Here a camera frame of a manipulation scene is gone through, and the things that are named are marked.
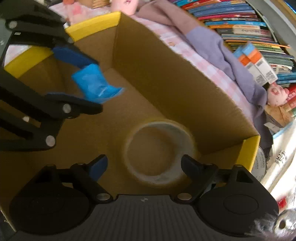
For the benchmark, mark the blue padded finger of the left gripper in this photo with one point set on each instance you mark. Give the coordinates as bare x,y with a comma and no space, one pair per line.
89,78

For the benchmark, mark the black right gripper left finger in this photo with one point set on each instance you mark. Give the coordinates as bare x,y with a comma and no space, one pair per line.
85,179

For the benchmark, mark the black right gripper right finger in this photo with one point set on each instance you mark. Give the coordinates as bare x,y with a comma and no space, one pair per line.
201,176

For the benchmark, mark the yellow packing tape roll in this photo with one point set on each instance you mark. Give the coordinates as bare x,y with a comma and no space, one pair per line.
153,150

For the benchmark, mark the yellow cardboard box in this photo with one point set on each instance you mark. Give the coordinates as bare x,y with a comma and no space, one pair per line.
37,192

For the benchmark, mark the pink cylindrical sticker container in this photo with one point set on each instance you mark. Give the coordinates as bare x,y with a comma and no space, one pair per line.
127,7

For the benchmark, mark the purple pink sweater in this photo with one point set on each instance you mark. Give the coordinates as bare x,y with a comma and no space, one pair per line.
209,45

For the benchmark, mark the pink checkered tablecloth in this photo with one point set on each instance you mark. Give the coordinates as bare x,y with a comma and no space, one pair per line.
175,42

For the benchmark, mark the pink pig plush toy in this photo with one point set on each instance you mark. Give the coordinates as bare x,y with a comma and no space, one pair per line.
277,95

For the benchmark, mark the orange white blue box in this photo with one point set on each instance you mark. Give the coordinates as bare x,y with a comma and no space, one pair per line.
256,64

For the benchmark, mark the row of leaning books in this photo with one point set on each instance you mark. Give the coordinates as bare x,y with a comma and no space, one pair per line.
238,22

